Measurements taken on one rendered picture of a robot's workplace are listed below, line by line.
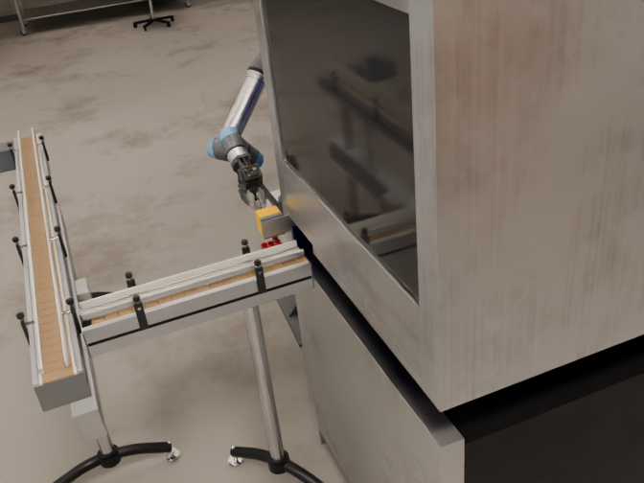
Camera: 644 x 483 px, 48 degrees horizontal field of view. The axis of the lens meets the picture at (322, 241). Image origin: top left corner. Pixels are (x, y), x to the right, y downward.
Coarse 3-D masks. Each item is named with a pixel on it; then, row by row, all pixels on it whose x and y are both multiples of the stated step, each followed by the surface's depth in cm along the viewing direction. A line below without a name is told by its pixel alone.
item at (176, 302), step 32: (256, 256) 219; (288, 256) 216; (128, 288) 208; (160, 288) 213; (192, 288) 212; (224, 288) 210; (256, 288) 214; (288, 288) 218; (96, 320) 203; (128, 320) 202; (160, 320) 206; (192, 320) 210; (96, 352) 203
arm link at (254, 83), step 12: (252, 60) 270; (252, 72) 267; (252, 84) 266; (264, 84) 270; (240, 96) 266; (252, 96) 266; (240, 108) 264; (252, 108) 267; (228, 120) 264; (240, 120) 264; (216, 144) 262; (216, 156) 264
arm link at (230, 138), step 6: (228, 126) 250; (234, 126) 251; (222, 132) 249; (228, 132) 248; (234, 132) 248; (240, 132) 251; (222, 138) 248; (228, 138) 247; (234, 138) 246; (240, 138) 248; (222, 144) 248; (228, 144) 246; (234, 144) 245; (240, 144) 245; (246, 144) 251; (228, 150) 245
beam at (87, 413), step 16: (64, 224) 355; (64, 240) 326; (80, 336) 261; (96, 384) 250; (80, 400) 232; (96, 400) 231; (80, 416) 226; (96, 416) 229; (80, 432) 229; (96, 432) 231
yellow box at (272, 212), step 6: (258, 210) 229; (264, 210) 228; (270, 210) 228; (276, 210) 228; (258, 216) 226; (264, 216) 225; (270, 216) 225; (276, 216) 225; (258, 222) 229; (258, 228) 231; (282, 234) 229
